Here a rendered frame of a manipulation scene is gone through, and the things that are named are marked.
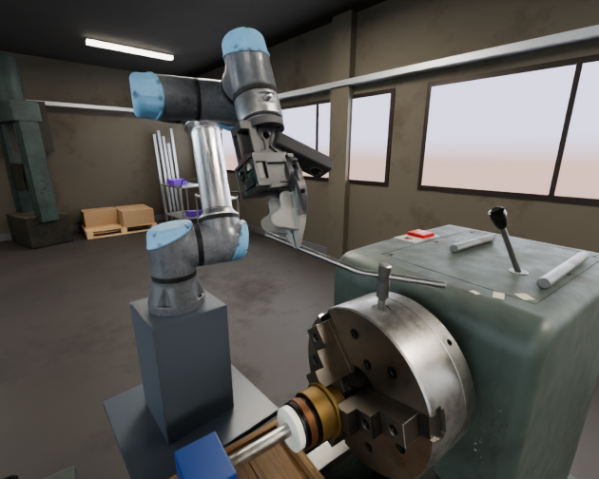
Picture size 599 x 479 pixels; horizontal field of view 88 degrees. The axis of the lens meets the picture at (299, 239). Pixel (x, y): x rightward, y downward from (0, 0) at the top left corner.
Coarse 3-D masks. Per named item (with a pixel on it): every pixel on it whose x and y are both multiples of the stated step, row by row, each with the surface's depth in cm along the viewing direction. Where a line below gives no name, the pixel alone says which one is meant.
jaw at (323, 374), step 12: (324, 324) 61; (312, 336) 62; (324, 336) 60; (336, 336) 61; (324, 348) 58; (336, 348) 59; (312, 360) 59; (324, 360) 57; (336, 360) 58; (348, 360) 59; (312, 372) 57; (324, 372) 56; (336, 372) 57; (348, 372) 58; (324, 384) 55
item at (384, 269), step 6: (378, 264) 55; (384, 264) 55; (390, 264) 55; (378, 270) 55; (384, 270) 54; (390, 270) 54; (378, 276) 55; (384, 276) 54; (378, 282) 55; (384, 282) 54; (378, 288) 55; (384, 288) 55; (378, 294) 55; (384, 294) 55; (378, 300) 56; (384, 300) 56; (378, 306) 56; (384, 306) 56
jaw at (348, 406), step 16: (352, 400) 53; (368, 400) 52; (384, 400) 52; (352, 416) 50; (368, 416) 48; (384, 416) 48; (400, 416) 47; (416, 416) 47; (352, 432) 50; (368, 432) 49; (384, 432) 49; (400, 432) 46; (416, 432) 47; (432, 432) 47
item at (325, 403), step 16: (320, 384) 54; (304, 400) 52; (320, 400) 51; (336, 400) 53; (304, 416) 49; (320, 416) 50; (336, 416) 51; (320, 432) 50; (336, 432) 51; (304, 448) 49
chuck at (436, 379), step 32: (320, 320) 66; (352, 320) 57; (384, 320) 54; (416, 320) 55; (352, 352) 59; (384, 352) 52; (416, 352) 50; (352, 384) 64; (384, 384) 53; (416, 384) 47; (448, 384) 50; (448, 416) 48; (352, 448) 63; (384, 448) 55; (416, 448) 49; (448, 448) 51
